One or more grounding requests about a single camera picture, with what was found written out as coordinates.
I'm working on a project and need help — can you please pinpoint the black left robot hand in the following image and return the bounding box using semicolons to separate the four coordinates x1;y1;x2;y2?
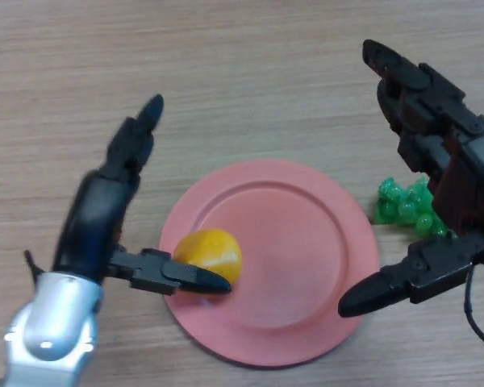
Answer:
50;93;232;298

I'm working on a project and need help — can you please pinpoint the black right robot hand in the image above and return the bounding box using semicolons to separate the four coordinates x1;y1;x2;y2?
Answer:
337;39;484;318

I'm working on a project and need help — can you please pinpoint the yellow pear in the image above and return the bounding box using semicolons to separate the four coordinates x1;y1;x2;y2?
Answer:
173;228;243;298

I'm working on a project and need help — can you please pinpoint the pink round plate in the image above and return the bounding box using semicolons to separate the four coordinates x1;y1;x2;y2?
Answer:
159;159;380;368

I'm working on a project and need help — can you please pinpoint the green grape bunch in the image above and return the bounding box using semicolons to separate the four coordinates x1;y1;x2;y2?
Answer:
373;176;459;239

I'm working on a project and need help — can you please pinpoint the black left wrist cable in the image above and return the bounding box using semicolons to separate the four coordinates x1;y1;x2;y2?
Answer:
23;249;45;280

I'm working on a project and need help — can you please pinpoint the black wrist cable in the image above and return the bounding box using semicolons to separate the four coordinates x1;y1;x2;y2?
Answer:
23;249;45;280
463;261;484;352

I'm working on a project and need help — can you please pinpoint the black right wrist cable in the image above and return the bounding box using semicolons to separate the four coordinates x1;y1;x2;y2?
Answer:
463;261;484;352

